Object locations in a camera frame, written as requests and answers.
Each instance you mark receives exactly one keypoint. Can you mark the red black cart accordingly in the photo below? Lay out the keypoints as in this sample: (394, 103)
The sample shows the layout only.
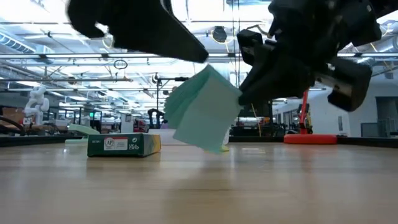
(140, 126)

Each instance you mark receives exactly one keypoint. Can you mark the green yellow crayon box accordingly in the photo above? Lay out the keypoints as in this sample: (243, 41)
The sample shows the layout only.
(124, 144)

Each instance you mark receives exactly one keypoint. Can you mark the black table edge rail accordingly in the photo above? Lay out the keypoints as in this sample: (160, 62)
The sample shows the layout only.
(367, 140)

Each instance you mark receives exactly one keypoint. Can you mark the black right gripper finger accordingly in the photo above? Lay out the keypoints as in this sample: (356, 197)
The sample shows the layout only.
(286, 90)
(270, 68)

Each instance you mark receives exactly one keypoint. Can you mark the orange stand round base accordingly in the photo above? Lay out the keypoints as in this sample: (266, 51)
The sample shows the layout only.
(311, 139)

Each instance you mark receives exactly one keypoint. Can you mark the black background robot arm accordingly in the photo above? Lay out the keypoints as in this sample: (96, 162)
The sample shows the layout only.
(155, 116)

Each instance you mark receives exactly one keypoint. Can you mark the teal notepad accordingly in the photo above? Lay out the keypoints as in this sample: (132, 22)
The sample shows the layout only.
(202, 115)

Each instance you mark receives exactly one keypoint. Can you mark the white floor cabinet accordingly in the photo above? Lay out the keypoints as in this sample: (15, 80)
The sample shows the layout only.
(127, 126)

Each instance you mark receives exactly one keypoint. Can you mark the brown cardboard box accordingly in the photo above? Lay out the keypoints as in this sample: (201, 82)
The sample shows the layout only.
(12, 115)

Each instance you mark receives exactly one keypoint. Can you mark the mint green stapler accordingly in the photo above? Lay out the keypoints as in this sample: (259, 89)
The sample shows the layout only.
(82, 129)

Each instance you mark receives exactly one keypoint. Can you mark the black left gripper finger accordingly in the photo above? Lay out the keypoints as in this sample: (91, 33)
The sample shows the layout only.
(155, 31)

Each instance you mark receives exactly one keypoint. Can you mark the black metal frame rig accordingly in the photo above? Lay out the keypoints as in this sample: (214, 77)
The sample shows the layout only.
(182, 79)

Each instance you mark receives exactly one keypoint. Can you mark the black monitor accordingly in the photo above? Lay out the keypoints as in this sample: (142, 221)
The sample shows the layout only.
(264, 112)

